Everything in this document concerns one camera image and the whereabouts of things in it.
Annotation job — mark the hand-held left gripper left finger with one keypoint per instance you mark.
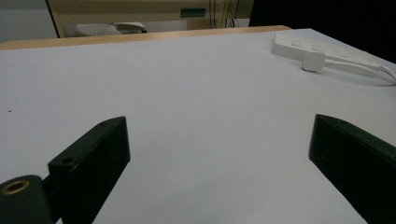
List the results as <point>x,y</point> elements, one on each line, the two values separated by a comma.
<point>93,161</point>

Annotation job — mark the white power strip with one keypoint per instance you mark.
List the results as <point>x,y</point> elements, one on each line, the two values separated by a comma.
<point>314,46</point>

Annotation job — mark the white plug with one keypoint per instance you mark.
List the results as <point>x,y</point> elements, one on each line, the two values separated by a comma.
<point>313,61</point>

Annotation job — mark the beige wooden furniture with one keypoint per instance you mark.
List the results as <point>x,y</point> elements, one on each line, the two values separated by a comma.
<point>149,14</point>

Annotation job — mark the white slipper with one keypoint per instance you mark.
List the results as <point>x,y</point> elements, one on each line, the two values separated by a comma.
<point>102,29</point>

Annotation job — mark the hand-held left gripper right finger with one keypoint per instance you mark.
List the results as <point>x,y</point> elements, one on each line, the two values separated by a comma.
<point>355,158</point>

